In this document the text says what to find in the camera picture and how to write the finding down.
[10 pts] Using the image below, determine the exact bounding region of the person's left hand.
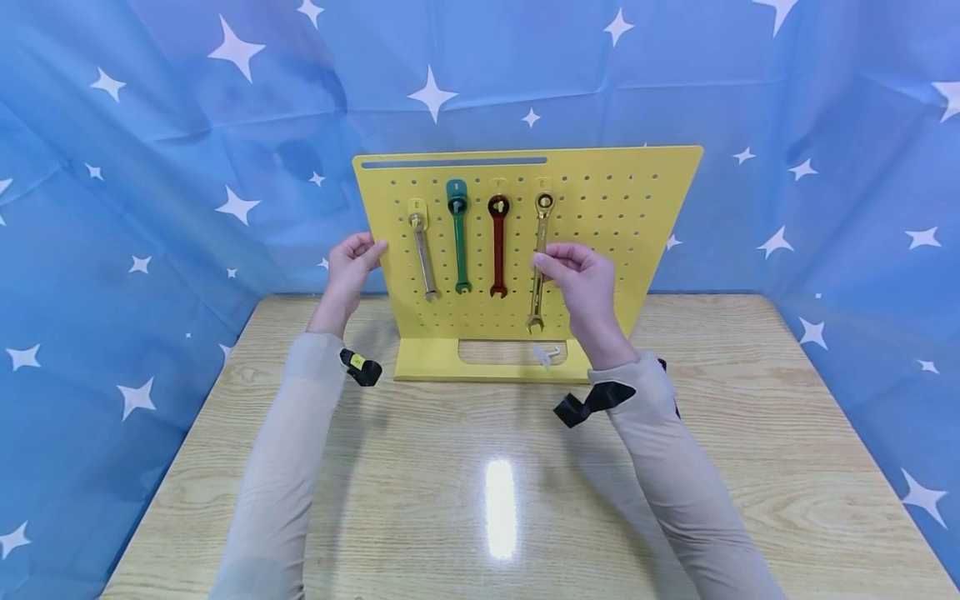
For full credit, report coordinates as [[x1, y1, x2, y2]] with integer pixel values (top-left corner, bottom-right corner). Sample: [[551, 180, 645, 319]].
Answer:
[[307, 232, 390, 338]]

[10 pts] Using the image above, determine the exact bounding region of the person's right hand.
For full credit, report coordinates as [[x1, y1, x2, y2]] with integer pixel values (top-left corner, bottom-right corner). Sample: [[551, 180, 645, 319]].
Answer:
[[532, 242, 640, 371]]

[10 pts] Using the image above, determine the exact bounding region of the gold ratchet wrench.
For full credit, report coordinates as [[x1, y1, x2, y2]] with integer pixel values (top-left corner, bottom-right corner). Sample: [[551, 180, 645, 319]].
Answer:
[[525, 192, 558, 336]]

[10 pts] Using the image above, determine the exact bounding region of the yellow pegboard stand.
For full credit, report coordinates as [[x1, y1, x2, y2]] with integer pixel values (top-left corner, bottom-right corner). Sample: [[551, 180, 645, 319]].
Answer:
[[352, 146, 705, 385]]

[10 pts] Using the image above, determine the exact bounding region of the person's right forearm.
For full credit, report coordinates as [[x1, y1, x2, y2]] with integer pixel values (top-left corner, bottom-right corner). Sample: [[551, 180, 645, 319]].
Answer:
[[587, 350, 788, 600]]

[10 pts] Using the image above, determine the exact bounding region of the person's left forearm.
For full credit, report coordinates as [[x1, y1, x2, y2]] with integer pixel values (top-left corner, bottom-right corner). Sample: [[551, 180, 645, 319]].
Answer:
[[208, 331, 363, 600]]

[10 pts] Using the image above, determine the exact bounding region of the silver wrench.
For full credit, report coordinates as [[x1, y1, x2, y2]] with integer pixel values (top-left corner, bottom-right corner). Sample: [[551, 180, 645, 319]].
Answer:
[[408, 213, 441, 303]]

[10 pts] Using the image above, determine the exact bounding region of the red wrench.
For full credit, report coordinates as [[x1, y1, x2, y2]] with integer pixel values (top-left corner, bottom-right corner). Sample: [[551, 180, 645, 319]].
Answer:
[[487, 194, 512, 299]]

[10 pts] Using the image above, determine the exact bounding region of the green wrench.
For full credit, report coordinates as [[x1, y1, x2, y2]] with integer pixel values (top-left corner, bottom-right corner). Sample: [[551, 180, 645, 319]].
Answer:
[[447, 193, 473, 296]]

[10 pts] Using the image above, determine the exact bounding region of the black wrist band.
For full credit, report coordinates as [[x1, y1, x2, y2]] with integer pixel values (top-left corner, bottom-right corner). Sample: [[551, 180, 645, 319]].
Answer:
[[552, 358, 682, 430], [338, 347, 383, 388]]

